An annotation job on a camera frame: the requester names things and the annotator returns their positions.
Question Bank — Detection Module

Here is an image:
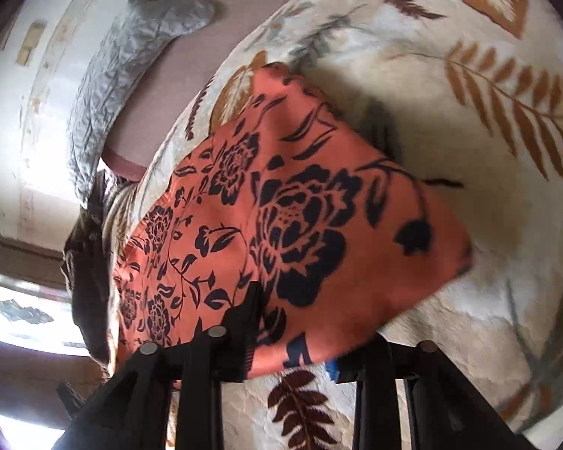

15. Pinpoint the orange black floral garment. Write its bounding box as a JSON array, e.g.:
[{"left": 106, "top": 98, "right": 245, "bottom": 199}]
[{"left": 113, "top": 63, "right": 473, "bottom": 376}]

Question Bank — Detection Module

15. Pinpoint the brown stained glass door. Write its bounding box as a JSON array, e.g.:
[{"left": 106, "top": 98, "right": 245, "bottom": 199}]
[{"left": 0, "top": 237, "right": 102, "bottom": 449}]

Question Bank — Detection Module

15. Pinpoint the dark brown crumpled garment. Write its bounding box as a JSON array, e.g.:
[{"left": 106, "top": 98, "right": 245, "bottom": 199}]
[{"left": 61, "top": 169, "right": 120, "bottom": 366}]

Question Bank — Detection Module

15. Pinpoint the cream leaf pattern blanket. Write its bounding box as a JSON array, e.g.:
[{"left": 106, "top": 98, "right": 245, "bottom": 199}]
[{"left": 107, "top": 0, "right": 563, "bottom": 449}]

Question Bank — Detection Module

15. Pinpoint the grey quilted pillow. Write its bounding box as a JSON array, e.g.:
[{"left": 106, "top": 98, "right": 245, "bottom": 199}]
[{"left": 67, "top": 0, "right": 215, "bottom": 208}]

